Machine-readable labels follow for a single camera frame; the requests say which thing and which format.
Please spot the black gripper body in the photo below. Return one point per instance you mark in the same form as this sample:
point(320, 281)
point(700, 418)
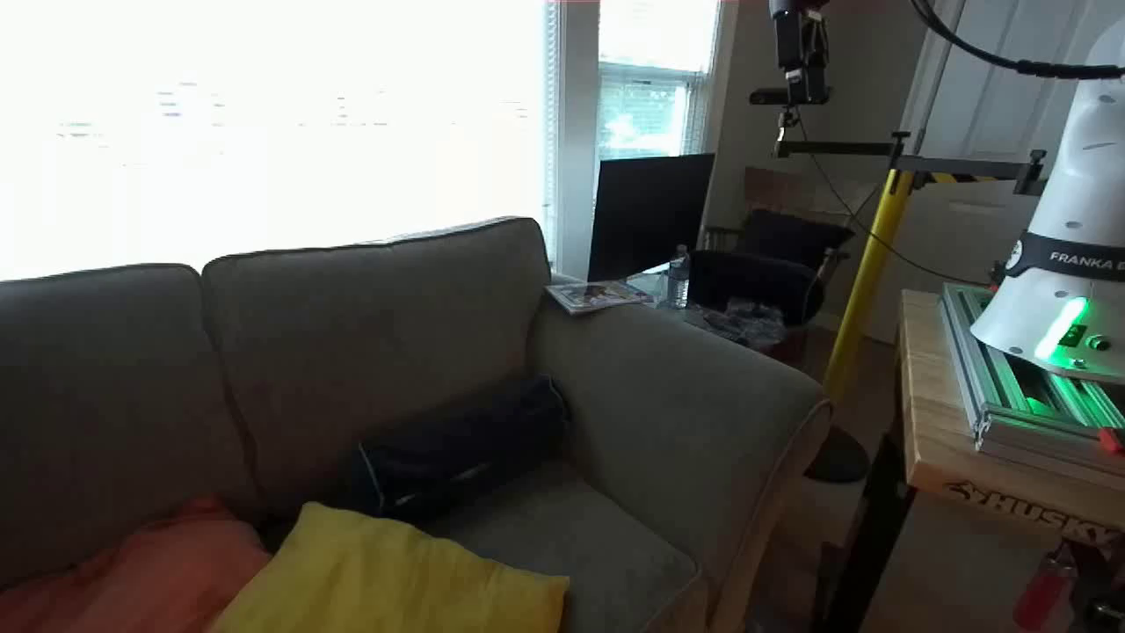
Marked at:
point(801, 53)

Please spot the dinosaur children's book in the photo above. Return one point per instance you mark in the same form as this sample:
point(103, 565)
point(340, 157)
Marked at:
point(592, 296)

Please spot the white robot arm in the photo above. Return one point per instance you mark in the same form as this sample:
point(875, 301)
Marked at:
point(1064, 285)

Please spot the yellow tripod pole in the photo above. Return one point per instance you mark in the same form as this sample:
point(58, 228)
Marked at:
point(867, 280)

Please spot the black monitor screen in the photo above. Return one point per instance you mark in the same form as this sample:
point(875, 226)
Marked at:
point(643, 212)

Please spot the black armchair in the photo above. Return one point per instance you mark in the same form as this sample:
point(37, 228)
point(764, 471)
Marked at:
point(772, 258)

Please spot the clear water bottle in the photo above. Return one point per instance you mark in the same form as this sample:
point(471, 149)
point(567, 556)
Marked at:
point(681, 280)

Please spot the black tripod crossbar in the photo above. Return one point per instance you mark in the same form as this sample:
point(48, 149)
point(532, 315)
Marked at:
point(1028, 178)

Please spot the black round tripod base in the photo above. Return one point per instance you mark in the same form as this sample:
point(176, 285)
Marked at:
point(841, 458)

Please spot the wooden Husky workbench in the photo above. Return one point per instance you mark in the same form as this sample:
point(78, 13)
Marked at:
point(930, 451)

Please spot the black cylindrical bolster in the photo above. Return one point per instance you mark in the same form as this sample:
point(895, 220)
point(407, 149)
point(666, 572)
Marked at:
point(437, 461)

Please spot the red clamp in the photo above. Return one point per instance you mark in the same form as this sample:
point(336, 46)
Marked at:
point(1045, 588)

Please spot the yellow cushion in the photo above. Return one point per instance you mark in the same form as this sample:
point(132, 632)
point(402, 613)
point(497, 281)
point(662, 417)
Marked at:
point(355, 575)

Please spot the grey fabric sofa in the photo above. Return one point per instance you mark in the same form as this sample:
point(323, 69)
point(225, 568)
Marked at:
point(135, 387)

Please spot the orange pink cushion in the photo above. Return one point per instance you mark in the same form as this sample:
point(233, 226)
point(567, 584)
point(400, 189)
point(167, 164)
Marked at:
point(172, 575)

